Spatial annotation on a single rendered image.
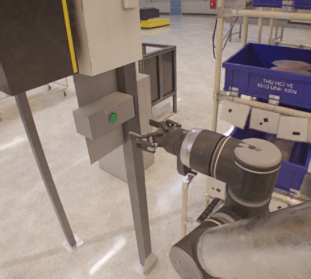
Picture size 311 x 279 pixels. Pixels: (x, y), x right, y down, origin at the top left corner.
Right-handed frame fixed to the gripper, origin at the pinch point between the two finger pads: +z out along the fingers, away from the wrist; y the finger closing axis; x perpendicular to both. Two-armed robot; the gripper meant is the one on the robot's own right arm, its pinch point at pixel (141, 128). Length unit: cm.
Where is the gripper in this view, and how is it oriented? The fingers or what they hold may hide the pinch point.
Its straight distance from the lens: 72.1
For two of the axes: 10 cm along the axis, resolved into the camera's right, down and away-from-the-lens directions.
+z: -7.9, -2.6, 5.6
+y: -6.1, 4.0, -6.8
